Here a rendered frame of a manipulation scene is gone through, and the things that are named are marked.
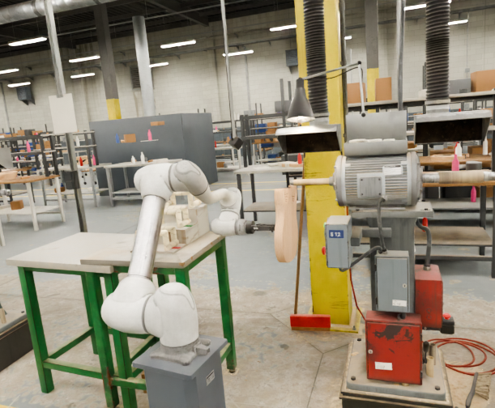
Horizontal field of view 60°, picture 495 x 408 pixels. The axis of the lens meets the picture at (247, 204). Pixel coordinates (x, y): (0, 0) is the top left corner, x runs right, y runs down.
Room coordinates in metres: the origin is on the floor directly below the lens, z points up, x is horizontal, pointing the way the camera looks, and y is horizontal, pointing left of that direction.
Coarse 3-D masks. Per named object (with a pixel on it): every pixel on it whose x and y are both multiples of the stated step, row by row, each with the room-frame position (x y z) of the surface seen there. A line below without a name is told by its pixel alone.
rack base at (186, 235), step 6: (180, 228) 2.31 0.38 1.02; (186, 228) 2.30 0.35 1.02; (192, 228) 2.36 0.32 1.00; (180, 234) 2.29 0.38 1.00; (186, 234) 2.29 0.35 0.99; (192, 234) 2.35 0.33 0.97; (162, 240) 2.33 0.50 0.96; (180, 240) 2.29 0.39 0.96; (186, 240) 2.29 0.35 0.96; (192, 240) 2.35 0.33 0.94
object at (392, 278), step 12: (384, 252) 1.86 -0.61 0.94; (396, 252) 1.88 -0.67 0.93; (384, 264) 1.83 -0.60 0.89; (396, 264) 1.81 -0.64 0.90; (408, 264) 1.80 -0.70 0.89; (384, 276) 1.83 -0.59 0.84; (396, 276) 1.81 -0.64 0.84; (408, 276) 1.80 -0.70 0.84; (384, 288) 1.83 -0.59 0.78; (396, 288) 1.81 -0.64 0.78; (408, 288) 1.80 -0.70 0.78; (384, 300) 1.83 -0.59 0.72; (396, 300) 1.81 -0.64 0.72; (408, 300) 1.80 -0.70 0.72
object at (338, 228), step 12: (336, 216) 1.88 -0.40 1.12; (348, 216) 1.86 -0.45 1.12; (336, 228) 1.75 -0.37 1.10; (348, 228) 1.76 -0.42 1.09; (336, 240) 1.75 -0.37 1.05; (348, 240) 1.74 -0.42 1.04; (336, 252) 1.75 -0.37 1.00; (348, 252) 1.74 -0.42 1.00; (336, 264) 1.75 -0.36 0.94; (348, 264) 1.73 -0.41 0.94
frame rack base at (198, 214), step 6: (204, 204) 2.56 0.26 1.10; (192, 210) 2.44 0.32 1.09; (198, 210) 2.46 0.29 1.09; (204, 210) 2.53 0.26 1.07; (168, 216) 2.50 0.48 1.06; (174, 216) 2.48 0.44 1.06; (192, 216) 2.44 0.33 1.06; (198, 216) 2.45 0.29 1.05; (204, 216) 2.52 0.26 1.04; (168, 222) 2.50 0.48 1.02; (174, 222) 2.48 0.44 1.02; (192, 222) 2.44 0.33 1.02; (198, 222) 2.44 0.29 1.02; (204, 222) 2.51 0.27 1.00; (198, 228) 2.43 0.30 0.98; (204, 228) 2.50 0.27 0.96; (198, 234) 2.43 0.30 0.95
